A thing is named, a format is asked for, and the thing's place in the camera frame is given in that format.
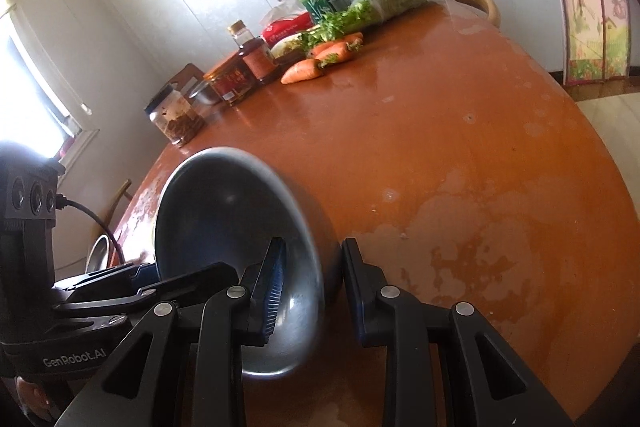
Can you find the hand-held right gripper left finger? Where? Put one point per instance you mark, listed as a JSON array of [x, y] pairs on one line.
[[272, 287]]

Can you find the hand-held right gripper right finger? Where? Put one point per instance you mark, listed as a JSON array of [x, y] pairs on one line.
[[360, 287]]

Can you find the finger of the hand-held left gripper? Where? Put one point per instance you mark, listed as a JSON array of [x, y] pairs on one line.
[[200, 279], [110, 279]]

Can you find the person's left hand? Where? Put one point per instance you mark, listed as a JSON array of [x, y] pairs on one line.
[[30, 394]]

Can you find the black-lidded clear jar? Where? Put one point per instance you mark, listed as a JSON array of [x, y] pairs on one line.
[[175, 117]]

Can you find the window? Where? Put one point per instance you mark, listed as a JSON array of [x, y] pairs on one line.
[[35, 87]]

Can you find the small steel bowl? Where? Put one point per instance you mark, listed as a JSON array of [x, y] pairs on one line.
[[202, 94]]

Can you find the red-labelled jar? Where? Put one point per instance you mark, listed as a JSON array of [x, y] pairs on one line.
[[230, 82]]

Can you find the slatted wooden chair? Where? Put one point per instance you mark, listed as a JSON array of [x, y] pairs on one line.
[[182, 79]]

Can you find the brown sauce bottle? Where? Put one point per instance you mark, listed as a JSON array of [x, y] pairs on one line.
[[257, 59]]

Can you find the yellow food packet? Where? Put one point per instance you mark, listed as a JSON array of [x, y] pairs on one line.
[[287, 48]]

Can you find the red and white packet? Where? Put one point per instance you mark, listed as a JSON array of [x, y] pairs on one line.
[[285, 27]]

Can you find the round-backed wooden chair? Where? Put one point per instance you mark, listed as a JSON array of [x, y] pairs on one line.
[[482, 2]]

